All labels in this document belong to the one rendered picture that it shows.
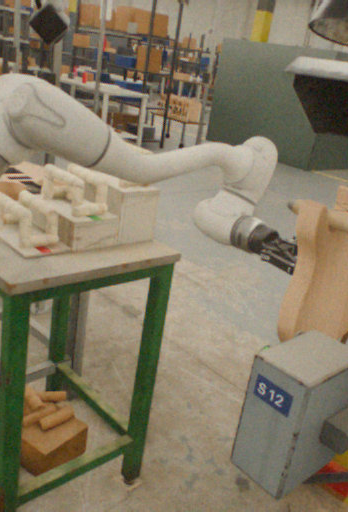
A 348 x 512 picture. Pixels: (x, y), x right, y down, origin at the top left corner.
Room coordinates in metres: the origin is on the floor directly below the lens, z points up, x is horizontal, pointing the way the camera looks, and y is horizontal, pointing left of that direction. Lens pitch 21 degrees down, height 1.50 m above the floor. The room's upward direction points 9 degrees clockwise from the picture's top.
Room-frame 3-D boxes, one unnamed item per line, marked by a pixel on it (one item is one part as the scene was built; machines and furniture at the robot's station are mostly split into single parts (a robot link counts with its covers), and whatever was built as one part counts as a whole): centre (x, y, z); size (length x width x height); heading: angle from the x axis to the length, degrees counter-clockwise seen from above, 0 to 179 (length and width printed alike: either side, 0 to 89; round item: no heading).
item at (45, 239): (1.38, 0.37, 0.96); 0.11 x 0.03 x 0.03; 136
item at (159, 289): (1.55, 0.02, 0.45); 0.05 x 0.05 x 0.90; 46
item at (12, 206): (1.42, 0.47, 1.04); 0.20 x 0.03 x 0.03; 45
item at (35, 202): (1.48, 0.41, 1.04); 0.20 x 0.03 x 0.03; 45
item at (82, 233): (1.56, 0.33, 0.98); 0.27 x 0.16 x 0.09; 46
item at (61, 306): (1.94, 0.42, 0.45); 0.05 x 0.05 x 0.90; 46
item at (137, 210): (1.67, 0.22, 1.02); 0.27 x 0.15 x 0.17; 46
